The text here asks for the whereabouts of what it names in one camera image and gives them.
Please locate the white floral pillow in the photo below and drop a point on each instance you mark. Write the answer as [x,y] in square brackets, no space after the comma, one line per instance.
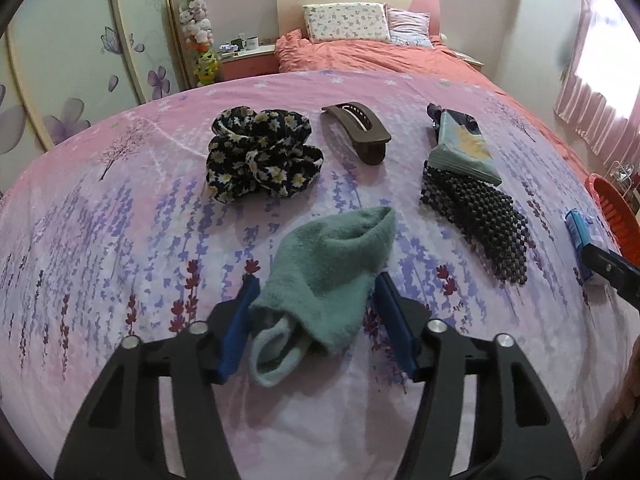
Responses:
[345,22]

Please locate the brown hair clip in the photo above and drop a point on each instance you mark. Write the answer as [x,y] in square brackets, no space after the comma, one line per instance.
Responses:
[362,142]

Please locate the flower print wardrobe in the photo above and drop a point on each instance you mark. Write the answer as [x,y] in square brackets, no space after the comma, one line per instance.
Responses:
[65,60]

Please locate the small pink nightstand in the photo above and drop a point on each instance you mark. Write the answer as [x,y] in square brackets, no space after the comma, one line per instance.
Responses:
[470,60]

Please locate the pale snack packet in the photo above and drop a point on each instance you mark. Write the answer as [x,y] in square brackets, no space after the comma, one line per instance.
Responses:
[465,152]

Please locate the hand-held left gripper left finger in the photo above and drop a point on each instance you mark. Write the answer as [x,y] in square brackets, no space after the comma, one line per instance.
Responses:
[235,330]

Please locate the pink floral tablecloth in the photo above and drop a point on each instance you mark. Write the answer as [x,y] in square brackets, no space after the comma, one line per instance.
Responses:
[150,260]

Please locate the orange plastic laundry basket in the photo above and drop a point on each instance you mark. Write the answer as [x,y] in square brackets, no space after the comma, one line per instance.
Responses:
[612,210]

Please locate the dark mug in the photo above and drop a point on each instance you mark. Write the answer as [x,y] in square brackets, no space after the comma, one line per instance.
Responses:
[236,45]

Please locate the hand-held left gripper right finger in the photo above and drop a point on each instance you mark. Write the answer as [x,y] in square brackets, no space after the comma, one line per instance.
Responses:
[395,325]

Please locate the pink curtain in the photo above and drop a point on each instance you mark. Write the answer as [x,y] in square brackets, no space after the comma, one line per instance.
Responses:
[600,70]

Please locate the blue tissue pack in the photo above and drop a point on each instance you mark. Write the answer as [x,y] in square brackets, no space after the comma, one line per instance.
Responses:
[577,230]

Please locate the green fuzzy sock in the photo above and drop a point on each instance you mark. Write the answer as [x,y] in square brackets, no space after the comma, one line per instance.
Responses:
[330,280]

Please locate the black beaded mesh pouch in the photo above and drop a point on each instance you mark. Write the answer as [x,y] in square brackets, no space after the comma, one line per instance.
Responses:
[480,220]

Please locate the bed with pink duvet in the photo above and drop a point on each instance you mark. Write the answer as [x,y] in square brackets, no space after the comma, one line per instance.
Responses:
[375,55]

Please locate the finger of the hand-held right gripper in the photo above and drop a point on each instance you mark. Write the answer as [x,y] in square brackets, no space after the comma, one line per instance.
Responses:
[615,275]

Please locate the dark daisy print scrunchie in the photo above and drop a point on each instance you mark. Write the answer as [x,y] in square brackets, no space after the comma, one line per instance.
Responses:
[260,155]

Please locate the pink striped pillow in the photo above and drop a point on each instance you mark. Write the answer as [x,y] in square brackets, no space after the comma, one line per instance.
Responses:
[410,27]

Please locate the yellow green plush toy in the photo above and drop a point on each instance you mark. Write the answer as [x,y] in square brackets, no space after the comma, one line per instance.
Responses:
[206,67]

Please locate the white mug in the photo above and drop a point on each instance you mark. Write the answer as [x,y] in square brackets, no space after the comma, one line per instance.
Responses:
[250,43]

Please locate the pink nightstand with mugs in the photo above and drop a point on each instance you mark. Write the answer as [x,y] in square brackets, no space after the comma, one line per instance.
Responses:
[247,65]

